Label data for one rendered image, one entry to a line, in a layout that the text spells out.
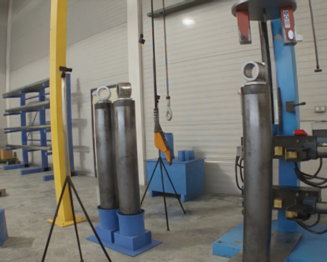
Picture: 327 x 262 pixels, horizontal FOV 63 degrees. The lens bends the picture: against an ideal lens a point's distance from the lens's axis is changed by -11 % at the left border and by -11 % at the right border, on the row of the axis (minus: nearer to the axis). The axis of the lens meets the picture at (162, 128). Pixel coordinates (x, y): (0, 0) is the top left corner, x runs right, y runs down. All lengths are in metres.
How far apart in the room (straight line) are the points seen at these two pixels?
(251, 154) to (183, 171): 2.58
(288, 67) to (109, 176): 2.07
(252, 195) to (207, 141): 3.08
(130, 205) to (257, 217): 1.29
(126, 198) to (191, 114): 2.75
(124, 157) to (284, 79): 1.68
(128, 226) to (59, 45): 2.39
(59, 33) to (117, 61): 2.84
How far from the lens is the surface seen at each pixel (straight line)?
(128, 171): 2.82
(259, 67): 2.10
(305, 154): 2.37
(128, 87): 2.85
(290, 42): 2.55
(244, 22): 2.60
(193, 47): 5.35
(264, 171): 2.08
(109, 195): 3.11
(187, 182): 4.59
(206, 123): 5.09
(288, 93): 2.88
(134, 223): 2.93
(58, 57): 3.92
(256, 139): 2.05
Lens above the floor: 1.24
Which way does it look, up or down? 1 degrees down
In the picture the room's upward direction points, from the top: 3 degrees counter-clockwise
